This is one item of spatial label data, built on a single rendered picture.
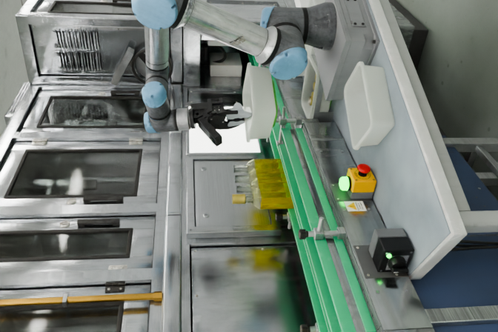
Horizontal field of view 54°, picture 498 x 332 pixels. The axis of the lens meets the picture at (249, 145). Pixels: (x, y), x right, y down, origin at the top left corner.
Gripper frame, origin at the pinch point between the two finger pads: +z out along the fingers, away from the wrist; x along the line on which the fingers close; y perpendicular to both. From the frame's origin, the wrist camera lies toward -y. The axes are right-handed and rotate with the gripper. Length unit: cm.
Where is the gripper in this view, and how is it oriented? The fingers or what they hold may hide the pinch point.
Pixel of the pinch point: (249, 117)
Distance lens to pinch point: 164.9
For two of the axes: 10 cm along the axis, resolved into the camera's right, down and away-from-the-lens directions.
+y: -0.7, -7.9, 6.0
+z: 10.0, -1.0, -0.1
